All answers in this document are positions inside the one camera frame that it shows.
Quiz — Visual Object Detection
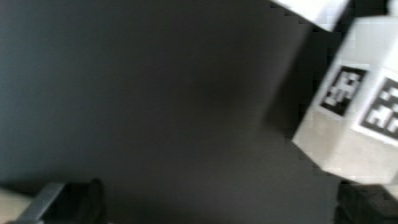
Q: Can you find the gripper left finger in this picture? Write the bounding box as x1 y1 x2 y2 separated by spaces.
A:
0 179 106 224

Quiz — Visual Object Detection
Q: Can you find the white square tabletop tray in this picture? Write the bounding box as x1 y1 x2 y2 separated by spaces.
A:
270 0 348 31

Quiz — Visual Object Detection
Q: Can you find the white leg block with tag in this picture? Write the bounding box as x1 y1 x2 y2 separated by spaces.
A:
293 15 398 184

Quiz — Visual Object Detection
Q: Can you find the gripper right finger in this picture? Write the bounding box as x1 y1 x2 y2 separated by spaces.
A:
333 181 398 224

